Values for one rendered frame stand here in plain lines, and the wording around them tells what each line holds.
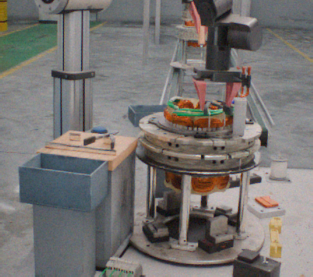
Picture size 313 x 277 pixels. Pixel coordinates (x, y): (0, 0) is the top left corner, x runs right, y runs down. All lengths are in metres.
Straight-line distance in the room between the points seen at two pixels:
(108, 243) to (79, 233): 0.12
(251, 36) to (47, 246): 0.65
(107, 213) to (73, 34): 0.64
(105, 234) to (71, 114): 0.54
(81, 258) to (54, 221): 0.10
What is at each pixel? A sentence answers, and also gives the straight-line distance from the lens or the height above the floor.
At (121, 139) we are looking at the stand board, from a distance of 1.45.
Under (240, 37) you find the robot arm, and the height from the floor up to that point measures 1.35.
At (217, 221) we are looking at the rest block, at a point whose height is 0.87.
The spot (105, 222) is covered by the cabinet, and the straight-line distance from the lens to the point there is 1.35.
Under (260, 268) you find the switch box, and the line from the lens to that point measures 1.38.
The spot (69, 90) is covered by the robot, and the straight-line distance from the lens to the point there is 1.77.
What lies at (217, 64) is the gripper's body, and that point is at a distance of 1.31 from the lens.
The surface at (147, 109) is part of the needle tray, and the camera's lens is 1.85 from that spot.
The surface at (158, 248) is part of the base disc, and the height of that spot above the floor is 0.80.
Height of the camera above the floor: 1.47
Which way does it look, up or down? 14 degrees down
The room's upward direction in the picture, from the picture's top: 2 degrees clockwise
